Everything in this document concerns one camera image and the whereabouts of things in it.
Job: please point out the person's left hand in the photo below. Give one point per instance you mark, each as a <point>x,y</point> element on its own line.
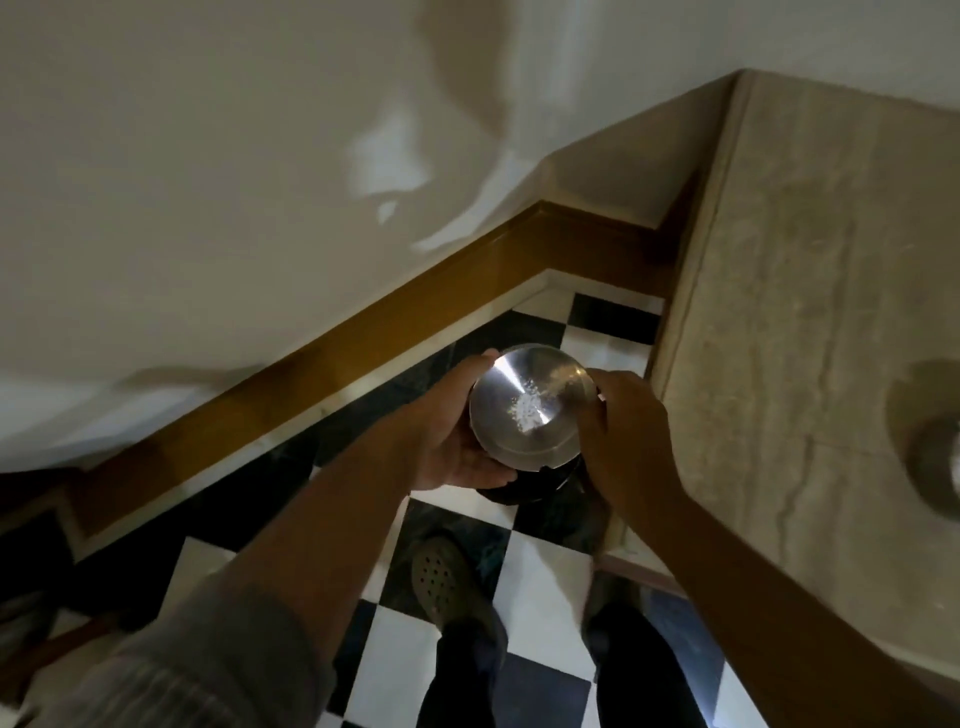
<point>439,431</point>

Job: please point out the person's right hand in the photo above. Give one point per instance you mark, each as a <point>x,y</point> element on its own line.
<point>630,442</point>

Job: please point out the person's right fingers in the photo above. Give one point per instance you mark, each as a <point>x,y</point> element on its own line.
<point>596,416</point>

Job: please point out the person's left thumb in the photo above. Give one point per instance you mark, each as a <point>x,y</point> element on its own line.
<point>484,474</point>

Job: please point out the steel bowl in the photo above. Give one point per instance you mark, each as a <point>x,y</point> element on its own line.
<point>525,409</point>

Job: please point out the person's right forearm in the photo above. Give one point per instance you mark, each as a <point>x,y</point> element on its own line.
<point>772,615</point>

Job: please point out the person's left forearm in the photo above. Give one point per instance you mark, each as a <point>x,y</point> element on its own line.
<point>322,517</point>

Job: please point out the black round container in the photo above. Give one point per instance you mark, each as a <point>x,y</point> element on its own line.
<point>536,486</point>

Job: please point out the white grains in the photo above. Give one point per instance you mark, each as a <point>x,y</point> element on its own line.
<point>534,407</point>

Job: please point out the grey clog shoe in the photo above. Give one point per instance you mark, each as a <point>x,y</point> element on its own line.
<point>446,581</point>

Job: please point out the brown wooden skirting board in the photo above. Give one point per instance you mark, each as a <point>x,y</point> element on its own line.
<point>450,289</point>

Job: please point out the dark trouser leg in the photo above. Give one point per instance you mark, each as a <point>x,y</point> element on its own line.
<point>645,675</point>
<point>469,675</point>

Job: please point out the beige marble counter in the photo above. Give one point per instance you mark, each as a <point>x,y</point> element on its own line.
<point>810,337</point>

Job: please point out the grey ribbed sleeve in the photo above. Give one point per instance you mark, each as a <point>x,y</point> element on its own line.
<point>202,667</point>

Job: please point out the round metal fixture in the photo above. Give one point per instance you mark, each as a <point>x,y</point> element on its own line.
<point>937,465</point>

